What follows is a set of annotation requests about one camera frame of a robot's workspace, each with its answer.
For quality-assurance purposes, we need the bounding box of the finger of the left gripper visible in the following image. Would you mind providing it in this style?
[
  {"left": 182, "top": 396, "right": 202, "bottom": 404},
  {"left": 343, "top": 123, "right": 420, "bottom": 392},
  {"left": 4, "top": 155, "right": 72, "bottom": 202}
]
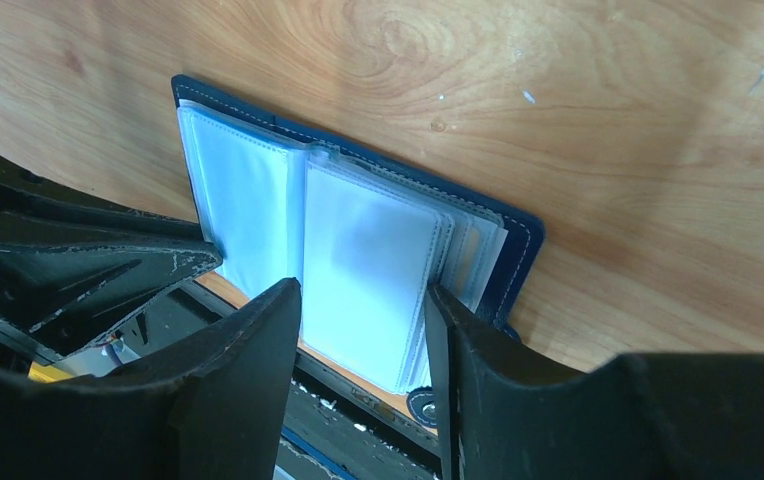
[{"left": 0, "top": 155, "right": 222, "bottom": 365}]

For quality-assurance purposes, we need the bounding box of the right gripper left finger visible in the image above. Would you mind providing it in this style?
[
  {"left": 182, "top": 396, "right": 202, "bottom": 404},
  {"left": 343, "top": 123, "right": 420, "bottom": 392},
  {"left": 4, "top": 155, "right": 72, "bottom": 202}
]
[{"left": 0, "top": 278, "right": 301, "bottom": 479}]

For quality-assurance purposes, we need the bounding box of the blue leather card holder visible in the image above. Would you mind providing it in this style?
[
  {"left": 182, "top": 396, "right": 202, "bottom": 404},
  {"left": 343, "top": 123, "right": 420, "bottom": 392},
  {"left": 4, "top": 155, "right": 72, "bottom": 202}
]
[{"left": 171, "top": 74, "right": 546, "bottom": 428}]

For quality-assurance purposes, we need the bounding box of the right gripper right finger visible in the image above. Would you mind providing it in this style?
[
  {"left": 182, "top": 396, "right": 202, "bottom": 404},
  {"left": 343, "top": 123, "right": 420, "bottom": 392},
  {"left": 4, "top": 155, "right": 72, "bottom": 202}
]
[{"left": 424, "top": 284, "right": 764, "bottom": 479}]

